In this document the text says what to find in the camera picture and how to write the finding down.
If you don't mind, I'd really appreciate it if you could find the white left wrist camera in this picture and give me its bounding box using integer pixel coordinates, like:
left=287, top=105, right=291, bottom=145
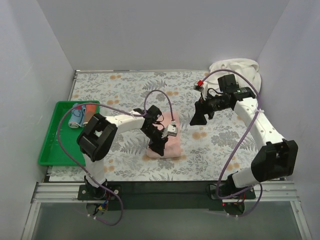
left=163, top=124, right=178, bottom=137

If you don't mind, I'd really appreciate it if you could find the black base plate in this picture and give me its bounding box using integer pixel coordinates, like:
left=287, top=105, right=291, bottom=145
left=77, top=184, right=123, bottom=201
left=205, top=183, right=256, bottom=200

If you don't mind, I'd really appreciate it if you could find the aluminium frame rail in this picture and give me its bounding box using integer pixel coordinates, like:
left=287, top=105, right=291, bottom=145
left=32, top=180, right=300, bottom=203

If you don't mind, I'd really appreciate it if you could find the green plastic tray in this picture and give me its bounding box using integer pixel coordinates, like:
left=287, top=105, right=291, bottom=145
left=38, top=101, right=85, bottom=166

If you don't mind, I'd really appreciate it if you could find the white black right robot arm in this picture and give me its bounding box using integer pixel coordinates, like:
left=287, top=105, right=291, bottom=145
left=189, top=70, right=298, bottom=199

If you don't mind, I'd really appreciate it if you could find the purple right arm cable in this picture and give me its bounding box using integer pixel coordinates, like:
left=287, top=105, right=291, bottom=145
left=197, top=69, right=264, bottom=218

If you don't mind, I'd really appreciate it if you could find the orange rolled towel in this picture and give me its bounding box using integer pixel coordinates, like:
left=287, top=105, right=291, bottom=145
left=82, top=104, right=97, bottom=127

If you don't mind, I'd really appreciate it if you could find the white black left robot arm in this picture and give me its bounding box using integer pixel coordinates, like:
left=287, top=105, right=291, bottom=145
left=77, top=105, right=168, bottom=200

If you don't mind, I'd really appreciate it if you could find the pink towel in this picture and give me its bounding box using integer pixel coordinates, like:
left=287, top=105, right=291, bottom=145
left=146, top=111, right=182, bottom=159

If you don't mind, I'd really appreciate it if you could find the white towel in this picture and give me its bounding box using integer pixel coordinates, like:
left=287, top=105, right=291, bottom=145
left=205, top=58, right=262, bottom=93

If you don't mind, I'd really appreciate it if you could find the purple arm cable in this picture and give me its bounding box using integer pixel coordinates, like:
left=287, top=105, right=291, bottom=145
left=197, top=69, right=264, bottom=218
left=56, top=90, right=176, bottom=226

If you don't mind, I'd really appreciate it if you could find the blue rolled towel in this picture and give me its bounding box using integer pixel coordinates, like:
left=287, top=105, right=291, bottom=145
left=68, top=103, right=86, bottom=129

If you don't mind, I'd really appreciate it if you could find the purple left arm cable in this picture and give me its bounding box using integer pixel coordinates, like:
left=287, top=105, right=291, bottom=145
left=56, top=90, right=176, bottom=226

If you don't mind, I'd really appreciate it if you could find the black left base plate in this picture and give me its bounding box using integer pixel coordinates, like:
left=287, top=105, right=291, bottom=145
left=77, top=184, right=123, bottom=201

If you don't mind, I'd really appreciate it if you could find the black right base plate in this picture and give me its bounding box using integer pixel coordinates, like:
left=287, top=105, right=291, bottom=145
left=205, top=183, right=256, bottom=200

